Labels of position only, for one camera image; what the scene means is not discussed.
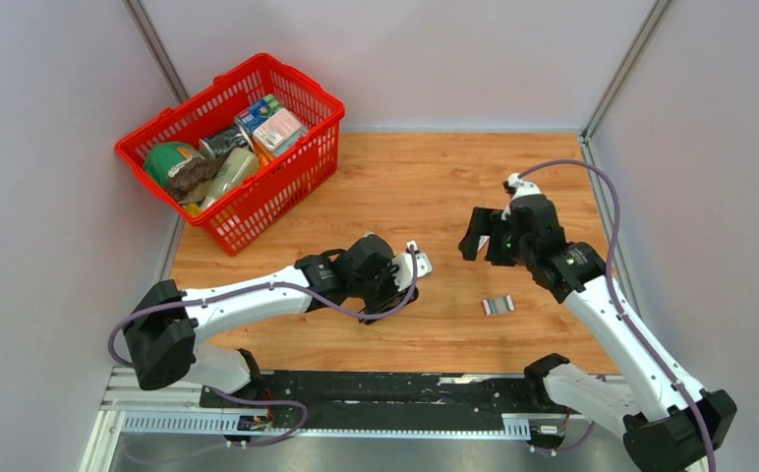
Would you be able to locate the dark patterned can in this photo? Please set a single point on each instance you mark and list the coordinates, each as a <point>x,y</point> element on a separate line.
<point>222,143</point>

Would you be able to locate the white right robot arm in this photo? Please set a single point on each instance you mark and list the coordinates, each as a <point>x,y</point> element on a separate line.
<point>666,419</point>

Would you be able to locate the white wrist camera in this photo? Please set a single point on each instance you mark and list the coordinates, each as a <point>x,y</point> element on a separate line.
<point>516,187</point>
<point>411,263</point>

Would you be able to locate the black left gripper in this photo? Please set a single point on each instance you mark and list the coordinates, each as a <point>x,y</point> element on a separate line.
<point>393,298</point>

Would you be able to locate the pale green bottle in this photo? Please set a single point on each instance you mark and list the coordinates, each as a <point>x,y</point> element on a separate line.
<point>239,165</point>

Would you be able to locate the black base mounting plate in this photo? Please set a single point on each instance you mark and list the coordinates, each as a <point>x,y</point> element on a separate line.
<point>372,401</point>

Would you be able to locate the brown crumpled bag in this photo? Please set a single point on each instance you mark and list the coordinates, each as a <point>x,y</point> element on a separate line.
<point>184,178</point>

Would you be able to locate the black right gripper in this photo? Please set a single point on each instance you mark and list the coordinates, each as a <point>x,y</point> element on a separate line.
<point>485,221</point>

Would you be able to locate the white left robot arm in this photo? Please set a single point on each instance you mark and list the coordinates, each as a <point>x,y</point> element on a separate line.
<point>168,333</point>

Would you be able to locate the red plastic shopping basket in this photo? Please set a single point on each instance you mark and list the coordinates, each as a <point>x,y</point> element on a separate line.
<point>246,212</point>

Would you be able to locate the grey staple strip box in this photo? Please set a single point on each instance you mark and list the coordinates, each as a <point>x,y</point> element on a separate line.
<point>498,305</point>

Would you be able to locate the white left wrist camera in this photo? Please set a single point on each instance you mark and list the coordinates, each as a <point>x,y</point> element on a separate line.
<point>411,263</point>

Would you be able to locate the green round package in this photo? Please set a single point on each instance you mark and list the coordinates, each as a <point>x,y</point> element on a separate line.
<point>165,160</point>

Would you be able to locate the blue green box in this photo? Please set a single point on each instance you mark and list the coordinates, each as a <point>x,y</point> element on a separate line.
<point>257,113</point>

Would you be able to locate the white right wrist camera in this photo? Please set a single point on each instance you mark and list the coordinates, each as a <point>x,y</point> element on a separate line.
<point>516,187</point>

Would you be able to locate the pink white carton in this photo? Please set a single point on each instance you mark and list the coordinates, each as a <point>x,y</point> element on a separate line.
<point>280,132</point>

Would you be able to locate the small red white staple box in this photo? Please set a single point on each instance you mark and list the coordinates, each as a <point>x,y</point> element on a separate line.
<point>483,242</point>

